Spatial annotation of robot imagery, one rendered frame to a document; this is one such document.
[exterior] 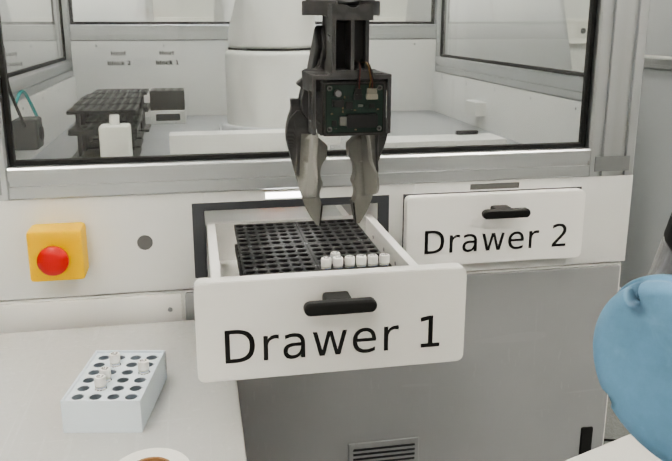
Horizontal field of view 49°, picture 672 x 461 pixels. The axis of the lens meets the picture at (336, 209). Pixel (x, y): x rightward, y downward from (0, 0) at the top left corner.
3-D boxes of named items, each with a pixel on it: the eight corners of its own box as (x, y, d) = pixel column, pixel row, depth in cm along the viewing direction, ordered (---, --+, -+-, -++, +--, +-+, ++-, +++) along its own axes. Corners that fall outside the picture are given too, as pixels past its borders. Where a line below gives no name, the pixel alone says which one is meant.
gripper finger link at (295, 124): (281, 173, 71) (293, 81, 69) (279, 170, 73) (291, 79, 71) (329, 178, 72) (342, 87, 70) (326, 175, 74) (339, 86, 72)
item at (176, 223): (625, 261, 122) (633, 174, 119) (-39, 303, 104) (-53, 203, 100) (440, 158, 213) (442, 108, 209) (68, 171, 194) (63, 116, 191)
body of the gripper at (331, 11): (308, 143, 65) (307, -1, 62) (295, 129, 73) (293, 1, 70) (393, 140, 66) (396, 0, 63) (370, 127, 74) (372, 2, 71)
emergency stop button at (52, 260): (69, 276, 98) (66, 247, 97) (37, 278, 98) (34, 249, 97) (72, 269, 101) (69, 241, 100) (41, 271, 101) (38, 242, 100)
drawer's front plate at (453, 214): (580, 257, 119) (586, 190, 116) (405, 267, 113) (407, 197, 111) (575, 253, 120) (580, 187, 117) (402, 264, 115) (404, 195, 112)
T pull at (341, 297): (377, 312, 75) (378, 299, 75) (304, 317, 74) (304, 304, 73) (369, 299, 78) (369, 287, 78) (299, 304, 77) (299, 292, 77)
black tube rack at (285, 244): (391, 316, 90) (392, 265, 89) (246, 326, 87) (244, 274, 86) (353, 259, 111) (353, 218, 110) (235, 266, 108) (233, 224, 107)
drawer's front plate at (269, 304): (463, 360, 82) (467, 266, 80) (198, 383, 77) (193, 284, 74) (457, 354, 84) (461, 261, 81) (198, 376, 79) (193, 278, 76)
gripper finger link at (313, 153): (295, 235, 68) (309, 136, 66) (287, 218, 74) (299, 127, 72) (328, 238, 69) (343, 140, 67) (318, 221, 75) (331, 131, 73)
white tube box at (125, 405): (142, 432, 79) (140, 400, 78) (63, 433, 79) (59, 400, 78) (167, 378, 91) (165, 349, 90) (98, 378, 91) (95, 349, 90)
